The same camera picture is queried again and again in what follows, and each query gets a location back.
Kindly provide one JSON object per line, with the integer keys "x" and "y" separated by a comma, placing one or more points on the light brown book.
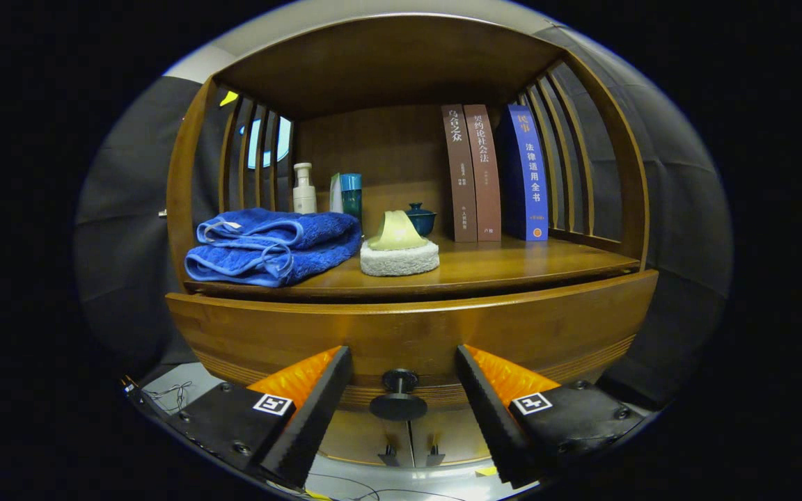
{"x": 484, "y": 174}

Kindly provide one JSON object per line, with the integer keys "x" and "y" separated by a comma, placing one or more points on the wooden countertop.
{"x": 498, "y": 268}

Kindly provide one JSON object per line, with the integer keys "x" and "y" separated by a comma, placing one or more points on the dark brown book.
{"x": 460, "y": 174}

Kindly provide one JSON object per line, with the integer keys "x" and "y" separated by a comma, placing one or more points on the white pump bottle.
{"x": 304, "y": 198}

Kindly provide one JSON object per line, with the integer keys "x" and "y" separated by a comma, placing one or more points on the blue book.
{"x": 530, "y": 174}

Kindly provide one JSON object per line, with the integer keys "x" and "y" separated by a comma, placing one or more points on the yellow floor tape piece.
{"x": 486, "y": 472}

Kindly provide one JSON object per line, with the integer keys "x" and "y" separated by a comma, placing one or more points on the white squeeze tube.
{"x": 336, "y": 198}

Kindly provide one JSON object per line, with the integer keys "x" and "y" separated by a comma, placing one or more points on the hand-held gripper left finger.
{"x": 310, "y": 424}

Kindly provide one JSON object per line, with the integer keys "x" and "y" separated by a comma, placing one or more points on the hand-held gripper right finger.
{"x": 495, "y": 424}

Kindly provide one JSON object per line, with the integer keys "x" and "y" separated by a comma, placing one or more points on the blue folded towel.
{"x": 269, "y": 250}

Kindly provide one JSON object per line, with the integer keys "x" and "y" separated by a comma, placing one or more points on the brown wooden cabinet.
{"x": 387, "y": 62}

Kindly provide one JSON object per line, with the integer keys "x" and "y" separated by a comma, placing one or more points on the blue lidded teacup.
{"x": 423, "y": 221}

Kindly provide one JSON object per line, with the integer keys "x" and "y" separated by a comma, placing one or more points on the teal capped glass bottle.
{"x": 351, "y": 198}

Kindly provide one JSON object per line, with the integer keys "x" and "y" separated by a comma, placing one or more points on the wooden cabinet door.
{"x": 359, "y": 438}
{"x": 443, "y": 435}

